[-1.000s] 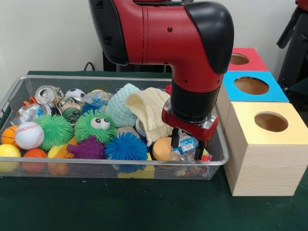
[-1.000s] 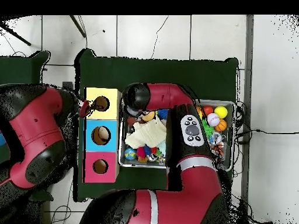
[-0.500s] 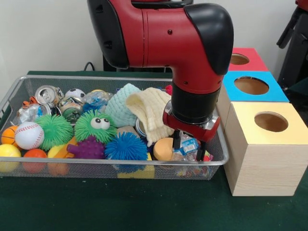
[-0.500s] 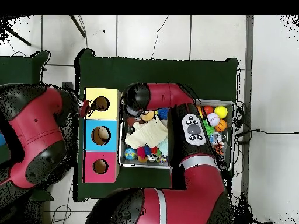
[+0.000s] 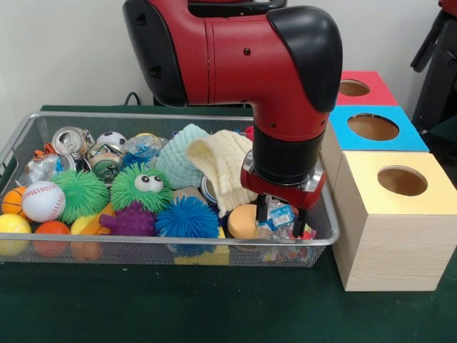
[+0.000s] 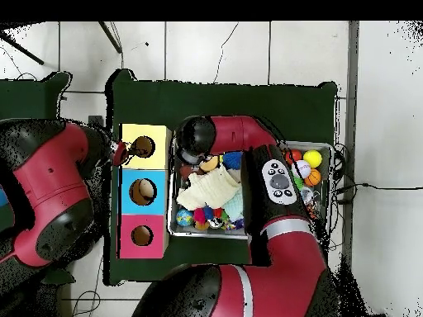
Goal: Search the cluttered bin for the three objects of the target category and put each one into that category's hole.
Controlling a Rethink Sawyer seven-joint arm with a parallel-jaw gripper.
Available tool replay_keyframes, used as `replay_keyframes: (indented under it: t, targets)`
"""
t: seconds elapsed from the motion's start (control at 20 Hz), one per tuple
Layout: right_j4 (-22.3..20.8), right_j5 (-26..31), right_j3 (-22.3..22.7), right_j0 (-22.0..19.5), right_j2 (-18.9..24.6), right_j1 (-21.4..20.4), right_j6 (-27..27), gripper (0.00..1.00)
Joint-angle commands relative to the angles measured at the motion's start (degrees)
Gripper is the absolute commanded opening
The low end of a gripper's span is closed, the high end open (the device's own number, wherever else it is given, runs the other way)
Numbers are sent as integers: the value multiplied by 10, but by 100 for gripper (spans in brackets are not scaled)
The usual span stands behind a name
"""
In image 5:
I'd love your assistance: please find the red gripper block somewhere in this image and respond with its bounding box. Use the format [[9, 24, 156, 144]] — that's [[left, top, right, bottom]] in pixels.
[[241, 170, 326, 239]]

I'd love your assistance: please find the clear plastic bottle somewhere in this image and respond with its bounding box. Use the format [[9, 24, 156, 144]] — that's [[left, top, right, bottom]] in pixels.
[[257, 199, 316, 242]]

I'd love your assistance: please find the wooden box with three holes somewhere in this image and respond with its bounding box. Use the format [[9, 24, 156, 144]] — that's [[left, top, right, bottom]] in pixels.
[[320, 70, 457, 292]]

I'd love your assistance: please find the clear mesh bin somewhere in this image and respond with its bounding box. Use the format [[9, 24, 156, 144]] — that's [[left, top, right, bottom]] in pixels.
[[0, 111, 340, 269]]

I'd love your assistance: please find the orange round disc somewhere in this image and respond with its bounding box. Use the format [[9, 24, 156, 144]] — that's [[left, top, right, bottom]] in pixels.
[[227, 204, 259, 239]]

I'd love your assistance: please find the pale yellow knitted cloth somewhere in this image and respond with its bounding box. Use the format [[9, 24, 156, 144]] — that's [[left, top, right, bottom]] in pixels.
[[186, 130, 256, 218]]

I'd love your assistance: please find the blue spiky ball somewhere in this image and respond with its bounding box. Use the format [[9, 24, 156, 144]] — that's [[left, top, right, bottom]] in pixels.
[[155, 196, 220, 244]]

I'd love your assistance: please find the mint green knitted cloth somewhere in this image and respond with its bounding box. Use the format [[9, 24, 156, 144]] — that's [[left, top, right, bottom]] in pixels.
[[156, 124, 211, 191]]

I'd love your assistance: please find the purple spiky ball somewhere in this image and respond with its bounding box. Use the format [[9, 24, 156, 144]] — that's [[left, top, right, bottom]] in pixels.
[[99, 200, 156, 237]]

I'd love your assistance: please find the green fuzzy ball with eyes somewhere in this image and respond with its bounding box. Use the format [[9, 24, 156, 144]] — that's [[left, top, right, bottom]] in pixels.
[[110, 163, 174, 214]]

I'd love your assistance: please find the dark green table cloth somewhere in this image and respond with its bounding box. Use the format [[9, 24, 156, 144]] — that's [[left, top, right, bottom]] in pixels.
[[0, 106, 457, 343]]

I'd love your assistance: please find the green spiky ball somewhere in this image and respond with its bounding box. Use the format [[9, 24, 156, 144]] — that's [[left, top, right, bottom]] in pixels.
[[51, 169, 110, 224]]

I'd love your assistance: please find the red orange ball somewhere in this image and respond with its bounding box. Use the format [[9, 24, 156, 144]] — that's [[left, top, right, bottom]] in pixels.
[[34, 220, 71, 258]]

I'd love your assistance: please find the white baseball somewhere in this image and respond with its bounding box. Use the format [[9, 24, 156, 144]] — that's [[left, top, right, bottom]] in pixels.
[[21, 180, 66, 223]]

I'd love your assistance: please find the yellow ball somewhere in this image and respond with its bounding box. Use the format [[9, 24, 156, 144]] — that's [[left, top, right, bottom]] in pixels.
[[0, 214, 33, 257]]

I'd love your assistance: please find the small orange basketball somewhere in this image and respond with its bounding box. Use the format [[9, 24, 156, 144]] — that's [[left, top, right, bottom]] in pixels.
[[1, 187, 28, 216]]

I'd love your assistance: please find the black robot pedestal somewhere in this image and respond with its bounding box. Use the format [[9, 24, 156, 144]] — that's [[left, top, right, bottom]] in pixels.
[[146, 0, 288, 108]]

